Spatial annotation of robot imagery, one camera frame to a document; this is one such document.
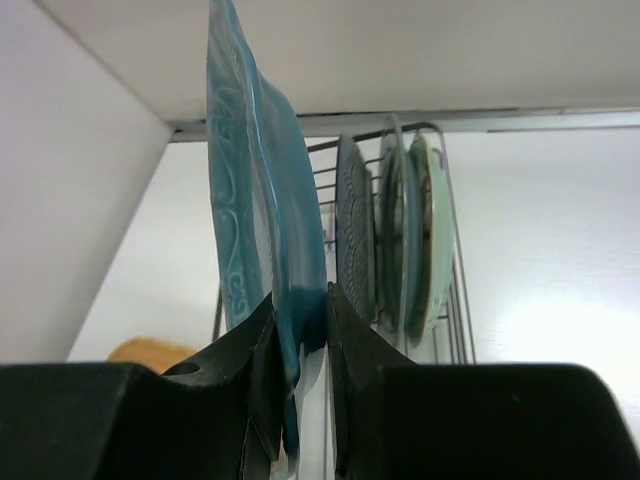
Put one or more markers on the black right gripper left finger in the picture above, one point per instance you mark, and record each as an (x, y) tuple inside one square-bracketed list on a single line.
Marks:
[(228, 398)]

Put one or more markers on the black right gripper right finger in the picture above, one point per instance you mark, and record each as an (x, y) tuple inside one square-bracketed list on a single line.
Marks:
[(363, 367)]

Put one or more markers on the mint green flower plate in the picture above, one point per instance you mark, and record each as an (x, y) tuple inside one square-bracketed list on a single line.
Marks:
[(438, 246)]

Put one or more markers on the blue floral white plate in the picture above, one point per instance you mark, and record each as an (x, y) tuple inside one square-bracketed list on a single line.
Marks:
[(354, 229)]

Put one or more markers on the teal scalloped plate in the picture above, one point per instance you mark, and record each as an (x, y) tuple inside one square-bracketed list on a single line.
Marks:
[(265, 210)]

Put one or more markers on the grey-blue round plate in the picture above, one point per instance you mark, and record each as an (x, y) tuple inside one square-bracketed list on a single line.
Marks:
[(400, 222)]

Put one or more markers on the woven bamboo plate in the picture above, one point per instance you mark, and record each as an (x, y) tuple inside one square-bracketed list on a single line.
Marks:
[(156, 354)]

